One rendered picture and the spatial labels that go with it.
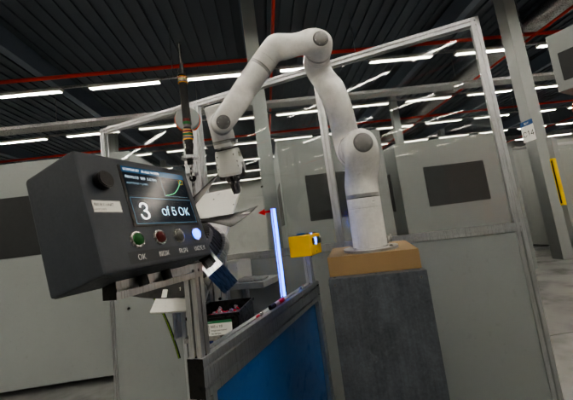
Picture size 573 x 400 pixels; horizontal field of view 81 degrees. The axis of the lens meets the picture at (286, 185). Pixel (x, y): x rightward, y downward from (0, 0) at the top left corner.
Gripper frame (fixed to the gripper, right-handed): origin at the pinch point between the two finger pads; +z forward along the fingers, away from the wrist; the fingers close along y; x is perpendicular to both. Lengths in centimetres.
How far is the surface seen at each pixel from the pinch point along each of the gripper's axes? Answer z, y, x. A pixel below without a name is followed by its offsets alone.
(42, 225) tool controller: -12, -8, 79
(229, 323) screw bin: 34.9, -4.3, 33.7
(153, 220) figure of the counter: -7, -18, 69
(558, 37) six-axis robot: -49, -237, -323
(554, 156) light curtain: 111, -288, -491
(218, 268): 27.8, 10.8, 8.6
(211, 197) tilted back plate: 10, 39, -45
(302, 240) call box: 29.5, -15.9, -17.1
